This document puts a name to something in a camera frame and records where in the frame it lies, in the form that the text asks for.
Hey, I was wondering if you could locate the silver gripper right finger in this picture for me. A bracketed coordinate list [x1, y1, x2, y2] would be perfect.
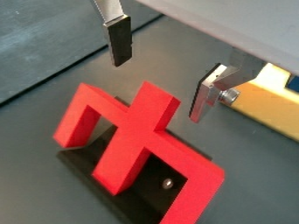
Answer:
[189, 48, 267, 123]

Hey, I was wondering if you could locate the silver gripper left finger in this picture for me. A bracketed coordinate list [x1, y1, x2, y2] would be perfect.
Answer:
[91, 0, 132, 67]

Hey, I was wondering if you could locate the red trident-shaped block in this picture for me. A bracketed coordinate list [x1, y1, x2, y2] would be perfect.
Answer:
[53, 82, 224, 224]

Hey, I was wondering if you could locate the yellow board base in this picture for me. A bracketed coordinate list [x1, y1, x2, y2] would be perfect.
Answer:
[229, 63, 299, 142]

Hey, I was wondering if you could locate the blue rectangular bar block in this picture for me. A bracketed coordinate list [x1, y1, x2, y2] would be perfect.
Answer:
[285, 74, 299, 93]

